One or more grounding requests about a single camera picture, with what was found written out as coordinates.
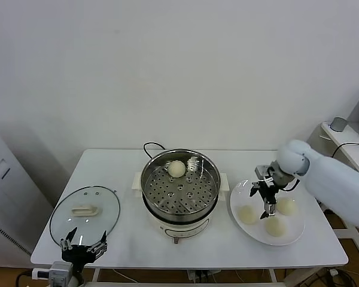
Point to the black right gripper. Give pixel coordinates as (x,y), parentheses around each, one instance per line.
(269,192)

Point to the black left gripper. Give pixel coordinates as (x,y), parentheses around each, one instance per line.
(77,254)

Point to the white steamed baozi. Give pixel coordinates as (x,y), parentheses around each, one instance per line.
(287,207)
(176,169)
(276,227)
(247,214)

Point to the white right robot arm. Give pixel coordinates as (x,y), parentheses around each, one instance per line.
(332,179)

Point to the perforated steel steamer basket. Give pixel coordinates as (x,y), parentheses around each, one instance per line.
(209,179)

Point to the round white plate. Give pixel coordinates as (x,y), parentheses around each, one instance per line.
(242,194)

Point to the round glass pot lid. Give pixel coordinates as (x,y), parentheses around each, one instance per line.
(86,210)

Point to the cream electric cooker base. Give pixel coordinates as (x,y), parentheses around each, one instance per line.
(182,231)

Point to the white storage cabinet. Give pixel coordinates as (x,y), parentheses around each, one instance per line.
(6,194)

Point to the white power strip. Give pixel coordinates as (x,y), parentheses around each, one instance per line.
(193,275)

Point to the grey cylinder speaker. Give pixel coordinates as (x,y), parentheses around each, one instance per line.
(338,124)

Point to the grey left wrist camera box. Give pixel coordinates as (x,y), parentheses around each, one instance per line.
(60,272)

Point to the white table frame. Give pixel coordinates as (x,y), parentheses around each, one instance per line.
(137,284)

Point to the white desk foot frame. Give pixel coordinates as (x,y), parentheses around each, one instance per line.
(350,233)

